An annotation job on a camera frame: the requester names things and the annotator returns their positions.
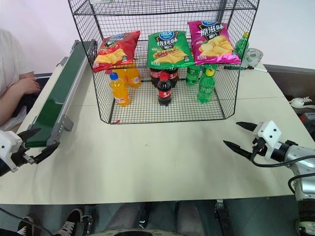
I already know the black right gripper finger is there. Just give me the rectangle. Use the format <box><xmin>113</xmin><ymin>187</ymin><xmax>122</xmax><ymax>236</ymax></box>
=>
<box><xmin>235</xmin><ymin>121</ymin><xmax>258</xmax><ymax>135</ymax></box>
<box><xmin>223</xmin><ymin>140</ymin><xmax>252</xmax><ymax>162</ymax></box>

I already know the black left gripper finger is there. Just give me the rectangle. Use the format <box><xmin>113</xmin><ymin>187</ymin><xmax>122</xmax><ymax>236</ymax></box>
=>
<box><xmin>16</xmin><ymin>128</ymin><xmax>41</xmax><ymax>146</ymax></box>
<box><xmin>32</xmin><ymin>142</ymin><xmax>61</xmax><ymax>165</ymax></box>

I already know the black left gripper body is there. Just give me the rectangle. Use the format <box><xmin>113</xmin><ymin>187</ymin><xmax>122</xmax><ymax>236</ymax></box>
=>
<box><xmin>10</xmin><ymin>141</ymin><xmax>35</xmax><ymax>171</ymax></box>

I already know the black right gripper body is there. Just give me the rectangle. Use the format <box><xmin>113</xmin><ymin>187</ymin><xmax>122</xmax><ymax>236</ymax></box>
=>
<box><xmin>251</xmin><ymin>136</ymin><xmax>268</xmax><ymax>161</ymax></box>

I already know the green conveyor belt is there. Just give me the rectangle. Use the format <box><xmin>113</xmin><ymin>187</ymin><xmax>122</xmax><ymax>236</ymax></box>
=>
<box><xmin>26</xmin><ymin>39</ymin><xmax>98</xmax><ymax>149</ymax></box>

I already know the person's bare hand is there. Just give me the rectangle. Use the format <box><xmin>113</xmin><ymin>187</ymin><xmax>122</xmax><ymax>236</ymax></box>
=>
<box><xmin>16</xmin><ymin>76</ymin><xmax>42</xmax><ymax>96</ymax></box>

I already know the green soda bottle yellow cap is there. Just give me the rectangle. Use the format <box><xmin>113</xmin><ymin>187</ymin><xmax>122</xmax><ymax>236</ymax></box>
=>
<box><xmin>203</xmin><ymin>63</ymin><xmax>218</xmax><ymax>73</ymax></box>
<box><xmin>185</xmin><ymin>64</ymin><xmax>204</xmax><ymax>87</ymax></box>
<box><xmin>197</xmin><ymin>68</ymin><xmax>218</xmax><ymax>104</ymax></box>
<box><xmin>233</xmin><ymin>31</ymin><xmax>251</xmax><ymax>62</ymax></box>

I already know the black and red device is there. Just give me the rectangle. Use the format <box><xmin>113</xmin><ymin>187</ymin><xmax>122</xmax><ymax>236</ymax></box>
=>
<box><xmin>300</xmin><ymin>112</ymin><xmax>315</xmax><ymax>125</ymax></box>

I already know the white power strip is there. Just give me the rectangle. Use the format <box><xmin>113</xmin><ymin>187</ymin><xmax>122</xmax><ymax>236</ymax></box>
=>
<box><xmin>288</xmin><ymin>96</ymin><xmax>312</xmax><ymax>108</ymax></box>

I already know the dark grey side table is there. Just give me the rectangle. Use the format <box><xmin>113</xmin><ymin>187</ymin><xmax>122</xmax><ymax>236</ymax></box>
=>
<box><xmin>263</xmin><ymin>63</ymin><xmax>315</xmax><ymax>99</ymax></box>

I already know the black white sneaker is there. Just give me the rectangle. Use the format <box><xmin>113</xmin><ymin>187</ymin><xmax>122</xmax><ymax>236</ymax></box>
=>
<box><xmin>16</xmin><ymin>215</ymin><xmax>35</xmax><ymax>236</ymax></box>
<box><xmin>52</xmin><ymin>208</ymin><xmax>85</xmax><ymax>236</ymax></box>

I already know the person in white shirt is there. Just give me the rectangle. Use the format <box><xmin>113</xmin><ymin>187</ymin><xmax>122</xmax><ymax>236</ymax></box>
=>
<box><xmin>0</xmin><ymin>29</ymin><xmax>28</xmax><ymax>95</ymax></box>

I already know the cola bottle red cap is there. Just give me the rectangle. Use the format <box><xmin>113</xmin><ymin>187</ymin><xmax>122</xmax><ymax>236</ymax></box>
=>
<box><xmin>167</xmin><ymin>66</ymin><xmax>180</xmax><ymax>89</ymax></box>
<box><xmin>157</xmin><ymin>73</ymin><xmax>173</xmax><ymax>107</ymax></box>
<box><xmin>149</xmin><ymin>66</ymin><xmax>161</xmax><ymax>88</ymax></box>

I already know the magenta potato chips bag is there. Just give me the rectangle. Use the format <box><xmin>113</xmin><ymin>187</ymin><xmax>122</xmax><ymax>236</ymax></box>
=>
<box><xmin>188</xmin><ymin>20</ymin><xmax>242</xmax><ymax>66</ymax></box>

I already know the orange soda bottle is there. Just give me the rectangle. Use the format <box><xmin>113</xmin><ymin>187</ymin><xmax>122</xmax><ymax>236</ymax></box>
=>
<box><xmin>115</xmin><ymin>69</ymin><xmax>128</xmax><ymax>87</ymax></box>
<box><xmin>126</xmin><ymin>68</ymin><xmax>143</xmax><ymax>89</ymax></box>
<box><xmin>109</xmin><ymin>72</ymin><xmax>131</xmax><ymax>108</ymax></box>

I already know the grey rounded leg shape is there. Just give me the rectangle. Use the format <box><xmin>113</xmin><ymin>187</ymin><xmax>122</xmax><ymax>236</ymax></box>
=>
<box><xmin>105</xmin><ymin>203</ymin><xmax>150</xmax><ymax>233</ymax></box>

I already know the green potato chips bag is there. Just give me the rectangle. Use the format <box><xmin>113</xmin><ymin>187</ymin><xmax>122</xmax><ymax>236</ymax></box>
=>
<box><xmin>147</xmin><ymin>30</ymin><xmax>195</xmax><ymax>69</ymax></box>

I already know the red potato chips bag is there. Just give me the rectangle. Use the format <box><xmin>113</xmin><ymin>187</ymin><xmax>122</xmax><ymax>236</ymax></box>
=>
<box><xmin>93</xmin><ymin>30</ymin><xmax>141</xmax><ymax>73</ymax></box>

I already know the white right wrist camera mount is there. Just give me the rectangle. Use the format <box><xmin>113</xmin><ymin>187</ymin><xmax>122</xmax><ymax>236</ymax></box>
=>
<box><xmin>252</xmin><ymin>120</ymin><xmax>283</xmax><ymax>160</ymax></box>

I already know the black wire mesh rack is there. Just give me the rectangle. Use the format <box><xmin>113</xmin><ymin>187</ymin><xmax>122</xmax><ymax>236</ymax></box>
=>
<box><xmin>67</xmin><ymin>0</ymin><xmax>260</xmax><ymax>125</ymax></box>

